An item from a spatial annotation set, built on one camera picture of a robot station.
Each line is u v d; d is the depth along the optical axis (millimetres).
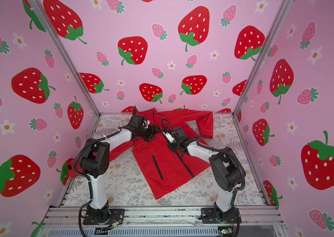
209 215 735
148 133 882
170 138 837
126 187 838
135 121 805
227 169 485
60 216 760
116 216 747
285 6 688
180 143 727
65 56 854
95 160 537
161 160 929
